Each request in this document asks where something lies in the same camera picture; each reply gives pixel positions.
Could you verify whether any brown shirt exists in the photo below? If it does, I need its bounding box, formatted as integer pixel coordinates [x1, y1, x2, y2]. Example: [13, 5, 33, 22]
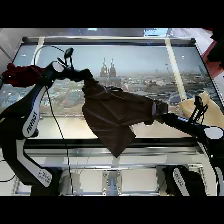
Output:
[80, 77, 158, 159]

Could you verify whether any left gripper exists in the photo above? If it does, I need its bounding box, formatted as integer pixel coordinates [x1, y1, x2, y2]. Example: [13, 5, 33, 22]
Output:
[70, 67, 95, 83]

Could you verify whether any silver frame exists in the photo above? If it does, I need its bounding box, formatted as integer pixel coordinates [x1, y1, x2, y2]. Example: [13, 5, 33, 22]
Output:
[0, 35, 224, 197]

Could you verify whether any red garment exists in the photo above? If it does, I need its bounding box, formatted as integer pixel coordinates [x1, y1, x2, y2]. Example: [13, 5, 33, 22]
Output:
[1, 62, 46, 88]

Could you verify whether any beige garment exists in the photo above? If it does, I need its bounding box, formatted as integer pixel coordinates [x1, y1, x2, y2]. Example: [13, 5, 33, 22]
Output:
[177, 91, 224, 130]

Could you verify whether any black cable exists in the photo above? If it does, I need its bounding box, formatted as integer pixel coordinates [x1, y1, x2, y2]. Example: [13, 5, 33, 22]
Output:
[30, 44, 68, 66]
[44, 87, 72, 197]

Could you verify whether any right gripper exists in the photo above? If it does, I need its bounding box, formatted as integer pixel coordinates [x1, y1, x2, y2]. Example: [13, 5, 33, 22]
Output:
[151, 100, 170, 118]

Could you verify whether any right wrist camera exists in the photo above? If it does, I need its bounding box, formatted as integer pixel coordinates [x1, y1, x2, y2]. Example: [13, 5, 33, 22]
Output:
[191, 94, 210, 124]

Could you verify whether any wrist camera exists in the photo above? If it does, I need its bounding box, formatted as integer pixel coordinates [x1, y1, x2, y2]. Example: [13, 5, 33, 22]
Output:
[191, 94, 210, 124]
[56, 47, 76, 71]

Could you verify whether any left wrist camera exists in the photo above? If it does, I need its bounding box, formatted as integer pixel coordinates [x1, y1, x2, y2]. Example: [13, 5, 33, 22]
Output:
[56, 47, 76, 71]

